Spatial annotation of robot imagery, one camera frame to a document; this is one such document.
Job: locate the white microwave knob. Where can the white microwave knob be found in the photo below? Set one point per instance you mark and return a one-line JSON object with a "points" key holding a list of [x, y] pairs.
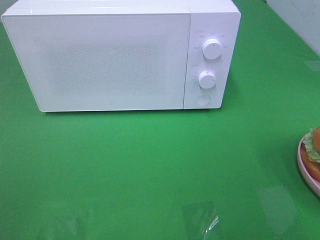
{"points": [[212, 48], [207, 79]]}

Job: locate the upper white microwave knob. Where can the upper white microwave knob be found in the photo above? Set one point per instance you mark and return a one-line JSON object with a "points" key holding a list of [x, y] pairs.
{"points": [[212, 48]]}

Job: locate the white microwave door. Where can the white microwave door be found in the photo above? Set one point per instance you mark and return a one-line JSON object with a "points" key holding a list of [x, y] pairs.
{"points": [[102, 62]]}

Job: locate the round white door button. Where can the round white door button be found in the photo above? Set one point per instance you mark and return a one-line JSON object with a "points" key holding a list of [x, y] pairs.
{"points": [[203, 100]]}

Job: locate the pink round plate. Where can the pink round plate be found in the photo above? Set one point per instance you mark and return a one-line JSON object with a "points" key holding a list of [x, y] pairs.
{"points": [[313, 184]]}

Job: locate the burger with lettuce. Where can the burger with lettuce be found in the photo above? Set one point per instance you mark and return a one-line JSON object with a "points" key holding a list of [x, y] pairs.
{"points": [[310, 152]]}

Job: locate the clear tape patch centre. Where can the clear tape patch centre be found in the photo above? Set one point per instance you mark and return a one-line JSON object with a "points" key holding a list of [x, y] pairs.
{"points": [[201, 221]]}

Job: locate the white microwave oven body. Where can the white microwave oven body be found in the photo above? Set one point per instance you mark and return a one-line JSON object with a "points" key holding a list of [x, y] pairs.
{"points": [[208, 19]]}

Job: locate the lower white microwave knob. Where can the lower white microwave knob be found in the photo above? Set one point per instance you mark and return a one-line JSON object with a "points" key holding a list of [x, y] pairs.
{"points": [[207, 79]]}

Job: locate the clear tape patch far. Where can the clear tape patch far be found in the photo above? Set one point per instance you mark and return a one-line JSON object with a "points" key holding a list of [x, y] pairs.
{"points": [[313, 65]]}

